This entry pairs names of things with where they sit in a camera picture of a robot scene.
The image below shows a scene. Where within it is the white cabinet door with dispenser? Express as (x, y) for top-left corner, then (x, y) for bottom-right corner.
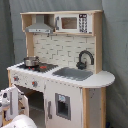
(45, 81), (82, 128)

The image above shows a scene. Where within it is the small metal pot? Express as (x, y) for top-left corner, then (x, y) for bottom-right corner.
(24, 56), (39, 67)

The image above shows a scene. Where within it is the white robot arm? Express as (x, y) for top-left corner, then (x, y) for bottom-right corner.
(2, 115), (37, 128)

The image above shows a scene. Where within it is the grey range hood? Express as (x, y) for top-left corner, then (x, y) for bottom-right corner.
(25, 15), (54, 34)

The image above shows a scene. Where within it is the toy microwave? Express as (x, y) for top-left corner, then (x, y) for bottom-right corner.
(55, 14), (92, 33)

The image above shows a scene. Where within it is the white oven door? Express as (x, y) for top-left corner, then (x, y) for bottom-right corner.
(0, 86), (29, 126)

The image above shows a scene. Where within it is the grey toy sink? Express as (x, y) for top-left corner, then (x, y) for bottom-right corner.
(53, 67), (92, 81)

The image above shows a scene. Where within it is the wooden toy kitchen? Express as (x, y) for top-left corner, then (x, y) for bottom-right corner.
(6, 9), (116, 128)

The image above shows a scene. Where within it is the left red stove knob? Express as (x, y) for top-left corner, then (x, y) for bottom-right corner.
(12, 75), (20, 83)

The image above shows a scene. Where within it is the black toy faucet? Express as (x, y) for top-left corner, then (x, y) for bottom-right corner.
(76, 50), (94, 70)

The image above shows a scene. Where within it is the red stove knob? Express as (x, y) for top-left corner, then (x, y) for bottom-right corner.
(32, 81), (38, 87)
(12, 75), (20, 83)

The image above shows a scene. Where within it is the black toy stovetop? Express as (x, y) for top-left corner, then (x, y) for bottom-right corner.
(20, 63), (56, 72)

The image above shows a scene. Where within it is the right red stove knob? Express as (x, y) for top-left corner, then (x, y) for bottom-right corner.
(32, 81), (38, 87)

